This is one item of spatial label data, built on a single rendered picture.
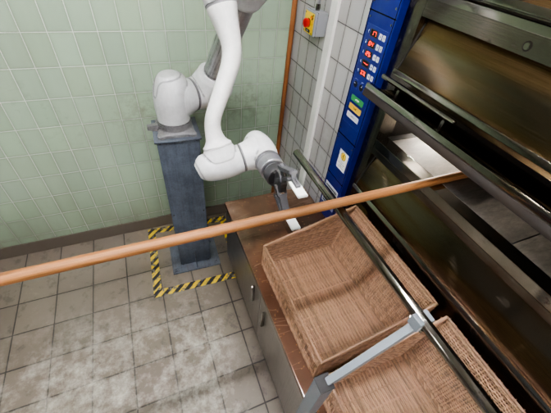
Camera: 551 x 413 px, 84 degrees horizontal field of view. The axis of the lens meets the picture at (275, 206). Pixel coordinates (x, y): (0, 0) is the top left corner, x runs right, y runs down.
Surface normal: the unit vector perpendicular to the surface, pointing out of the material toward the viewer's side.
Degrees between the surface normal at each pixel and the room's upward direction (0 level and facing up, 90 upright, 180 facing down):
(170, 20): 90
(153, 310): 0
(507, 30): 90
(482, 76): 70
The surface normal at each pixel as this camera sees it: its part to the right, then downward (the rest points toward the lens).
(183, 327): 0.09, -0.72
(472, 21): -0.92, 0.20
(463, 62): -0.84, -0.06
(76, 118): 0.37, 0.67
